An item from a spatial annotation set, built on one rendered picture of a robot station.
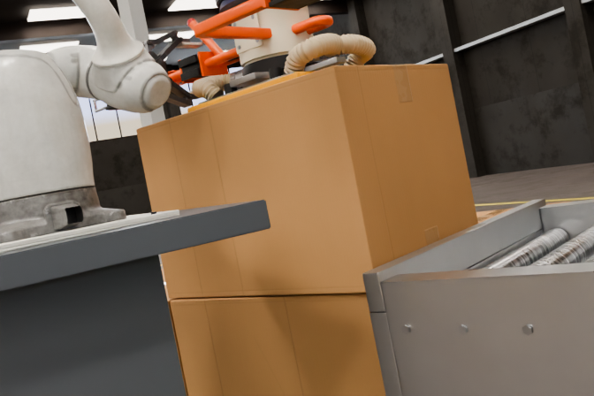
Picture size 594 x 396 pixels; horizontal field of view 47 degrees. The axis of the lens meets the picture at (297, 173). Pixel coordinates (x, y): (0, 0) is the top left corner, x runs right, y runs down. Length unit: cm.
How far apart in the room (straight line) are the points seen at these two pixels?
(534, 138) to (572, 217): 1102
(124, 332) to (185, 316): 60
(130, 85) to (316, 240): 45
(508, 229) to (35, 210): 89
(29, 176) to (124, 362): 29
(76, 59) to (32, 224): 53
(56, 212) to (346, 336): 58
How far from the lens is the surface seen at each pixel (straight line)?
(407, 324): 101
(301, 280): 130
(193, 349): 159
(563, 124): 1210
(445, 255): 119
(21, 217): 102
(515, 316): 93
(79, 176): 104
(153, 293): 99
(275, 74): 139
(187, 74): 168
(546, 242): 146
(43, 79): 104
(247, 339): 145
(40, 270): 84
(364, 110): 123
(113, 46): 134
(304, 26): 144
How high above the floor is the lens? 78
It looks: level
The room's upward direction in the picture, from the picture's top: 11 degrees counter-clockwise
